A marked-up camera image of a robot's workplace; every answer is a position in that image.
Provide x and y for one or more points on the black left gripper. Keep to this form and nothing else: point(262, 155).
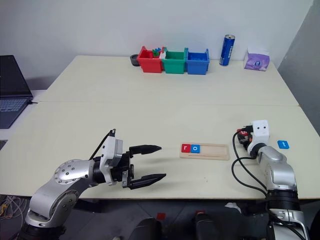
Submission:
point(125, 172)

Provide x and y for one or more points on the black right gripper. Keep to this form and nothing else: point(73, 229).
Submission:
point(248, 145)

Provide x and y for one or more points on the red letter b block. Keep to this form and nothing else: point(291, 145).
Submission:
point(242, 130)

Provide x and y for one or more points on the blue letter t block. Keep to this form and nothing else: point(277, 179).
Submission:
point(283, 144)

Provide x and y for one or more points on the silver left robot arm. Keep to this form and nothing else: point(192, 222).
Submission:
point(50, 195)

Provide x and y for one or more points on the wooden letter tray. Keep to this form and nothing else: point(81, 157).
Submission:
point(215, 152)

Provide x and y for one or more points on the red letter r block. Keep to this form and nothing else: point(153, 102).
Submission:
point(185, 147)

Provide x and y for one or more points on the blue letter o block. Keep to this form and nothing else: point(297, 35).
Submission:
point(195, 148)

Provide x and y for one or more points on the white crumpled object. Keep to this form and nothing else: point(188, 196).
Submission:
point(233, 207)

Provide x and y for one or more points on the dark rounded shape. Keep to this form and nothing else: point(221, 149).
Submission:
point(206, 227)
point(148, 230)

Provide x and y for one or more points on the purple tissue pack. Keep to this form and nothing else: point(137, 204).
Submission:
point(256, 61)

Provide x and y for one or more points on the blue plastic bin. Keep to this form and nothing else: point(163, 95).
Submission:
point(197, 63)

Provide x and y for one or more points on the blue drink can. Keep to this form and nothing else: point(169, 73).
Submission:
point(227, 51)

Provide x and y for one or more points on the red plastic bin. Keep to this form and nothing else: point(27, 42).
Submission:
point(150, 62)

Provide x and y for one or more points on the black round holder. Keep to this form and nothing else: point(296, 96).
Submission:
point(134, 61)

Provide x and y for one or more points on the green plastic bin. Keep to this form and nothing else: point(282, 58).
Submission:
point(174, 63)

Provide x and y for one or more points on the small coloured plastic pieces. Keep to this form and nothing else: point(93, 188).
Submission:
point(156, 52)

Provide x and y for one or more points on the dark grey laptop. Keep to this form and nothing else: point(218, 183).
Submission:
point(12, 85)

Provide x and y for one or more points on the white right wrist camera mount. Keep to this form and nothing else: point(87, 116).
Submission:
point(261, 133)

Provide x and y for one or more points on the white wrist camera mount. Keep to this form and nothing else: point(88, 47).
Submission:
point(106, 160)
point(261, 133)

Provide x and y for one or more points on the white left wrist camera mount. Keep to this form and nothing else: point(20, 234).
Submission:
point(106, 160)

